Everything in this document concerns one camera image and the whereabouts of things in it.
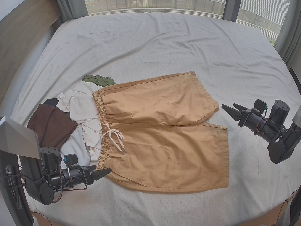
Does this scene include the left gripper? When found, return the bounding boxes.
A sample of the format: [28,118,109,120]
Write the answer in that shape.
[62,166,97,185]

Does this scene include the brown garment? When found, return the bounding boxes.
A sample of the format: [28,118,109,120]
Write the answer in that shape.
[27,103,79,150]

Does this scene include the grey-green curtain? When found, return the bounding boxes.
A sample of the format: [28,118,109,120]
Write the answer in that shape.
[50,0,90,23]
[274,0,301,66]

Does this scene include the black garment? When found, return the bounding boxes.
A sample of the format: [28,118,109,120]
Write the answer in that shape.
[43,98,59,108]

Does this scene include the olive green garment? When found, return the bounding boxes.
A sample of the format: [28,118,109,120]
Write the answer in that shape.
[82,75,116,88]

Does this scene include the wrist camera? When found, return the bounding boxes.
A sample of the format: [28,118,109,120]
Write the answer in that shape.
[253,99,268,116]
[64,154,79,170]

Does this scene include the tan shorts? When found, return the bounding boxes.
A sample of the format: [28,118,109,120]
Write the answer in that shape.
[92,71,230,193]

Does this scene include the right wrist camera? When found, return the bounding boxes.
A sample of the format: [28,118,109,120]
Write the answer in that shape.
[253,99,268,116]

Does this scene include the bed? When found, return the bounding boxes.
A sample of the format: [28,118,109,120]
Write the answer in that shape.
[0,0,301,226]

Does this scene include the cream white garment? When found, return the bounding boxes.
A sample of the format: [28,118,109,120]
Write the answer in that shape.
[56,81,104,162]

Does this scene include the window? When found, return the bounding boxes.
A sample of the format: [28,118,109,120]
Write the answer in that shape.
[79,0,290,46]

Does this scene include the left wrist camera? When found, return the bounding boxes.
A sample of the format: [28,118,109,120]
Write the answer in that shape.
[64,154,79,170]

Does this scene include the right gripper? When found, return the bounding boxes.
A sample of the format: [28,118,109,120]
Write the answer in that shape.
[222,103,268,132]

